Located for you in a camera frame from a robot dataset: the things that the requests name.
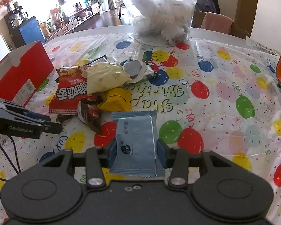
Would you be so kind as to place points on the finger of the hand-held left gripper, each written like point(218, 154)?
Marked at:
point(52, 127)
point(35, 115)

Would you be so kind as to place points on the pink cloth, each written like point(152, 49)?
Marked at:
point(217, 23)

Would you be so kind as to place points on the blue snack packet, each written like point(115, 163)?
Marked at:
point(135, 136)

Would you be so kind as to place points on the wooden television stand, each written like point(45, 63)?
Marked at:
point(70, 21)

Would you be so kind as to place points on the black coffee machine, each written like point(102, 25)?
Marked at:
point(17, 16)

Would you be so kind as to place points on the blue cabinet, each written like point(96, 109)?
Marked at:
point(29, 31)

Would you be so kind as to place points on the clear plastic wrapper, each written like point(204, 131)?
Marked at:
point(151, 69)

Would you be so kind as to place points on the balloon print tablecloth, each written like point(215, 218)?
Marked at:
point(213, 98)

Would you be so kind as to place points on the vase with pink flowers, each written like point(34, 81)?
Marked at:
point(5, 3)

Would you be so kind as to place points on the dark brown snack packet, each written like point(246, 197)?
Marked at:
point(90, 114)

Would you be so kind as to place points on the clear plastic container with bags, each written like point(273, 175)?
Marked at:
point(161, 16)

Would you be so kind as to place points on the yellow snack packet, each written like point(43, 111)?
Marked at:
point(116, 100)

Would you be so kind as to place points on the clear spoon-shaped jelly pack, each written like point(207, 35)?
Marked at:
point(132, 69)

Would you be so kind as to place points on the red cardboard box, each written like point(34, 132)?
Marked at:
point(21, 75)

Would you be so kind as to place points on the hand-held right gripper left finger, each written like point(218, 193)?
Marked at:
point(112, 154)

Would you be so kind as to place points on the wooden chair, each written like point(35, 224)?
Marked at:
point(241, 31)

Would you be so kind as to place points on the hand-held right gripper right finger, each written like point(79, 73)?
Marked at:
point(162, 155)

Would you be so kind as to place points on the red snack bag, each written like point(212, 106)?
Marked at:
point(68, 89)

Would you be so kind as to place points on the black snack packet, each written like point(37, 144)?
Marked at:
point(98, 59)

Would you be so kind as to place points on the sofa with clothes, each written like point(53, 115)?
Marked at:
point(201, 0)

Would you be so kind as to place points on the cream snack packet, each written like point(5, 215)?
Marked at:
point(105, 77)

